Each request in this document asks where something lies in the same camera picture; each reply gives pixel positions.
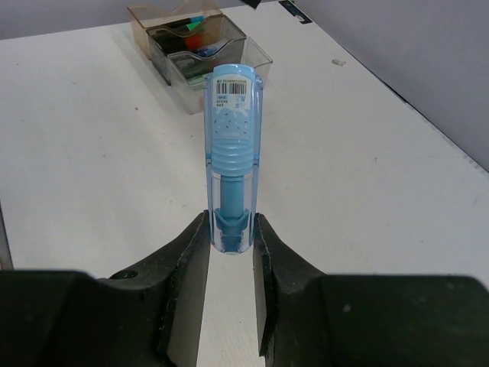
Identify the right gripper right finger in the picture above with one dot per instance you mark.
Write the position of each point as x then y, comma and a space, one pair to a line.
308, 318

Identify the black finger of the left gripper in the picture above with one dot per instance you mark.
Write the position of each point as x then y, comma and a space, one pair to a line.
251, 3

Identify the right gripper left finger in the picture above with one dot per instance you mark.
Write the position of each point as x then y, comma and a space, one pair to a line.
148, 314

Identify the green cap black highlighter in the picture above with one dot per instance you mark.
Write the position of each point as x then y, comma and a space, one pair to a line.
196, 27

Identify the blue cap black highlighter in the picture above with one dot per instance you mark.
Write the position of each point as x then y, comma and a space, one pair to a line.
182, 22

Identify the orange cap black highlighter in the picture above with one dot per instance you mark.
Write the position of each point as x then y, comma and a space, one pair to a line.
197, 41

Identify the blue transparent highlighter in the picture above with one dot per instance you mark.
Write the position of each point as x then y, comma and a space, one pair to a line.
233, 104

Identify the blue pen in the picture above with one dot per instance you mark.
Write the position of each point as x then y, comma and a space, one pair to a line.
208, 51

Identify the green transparent highlighter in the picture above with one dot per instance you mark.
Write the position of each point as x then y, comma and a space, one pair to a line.
196, 76

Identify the left blue table label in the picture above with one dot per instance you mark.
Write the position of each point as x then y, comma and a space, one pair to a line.
290, 6

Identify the grey transparent container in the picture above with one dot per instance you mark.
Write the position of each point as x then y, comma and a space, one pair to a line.
165, 41

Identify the brown transparent container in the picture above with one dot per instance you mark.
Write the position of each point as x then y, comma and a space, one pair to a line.
145, 16

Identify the clear transparent container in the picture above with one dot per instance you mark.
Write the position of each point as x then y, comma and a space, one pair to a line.
188, 70

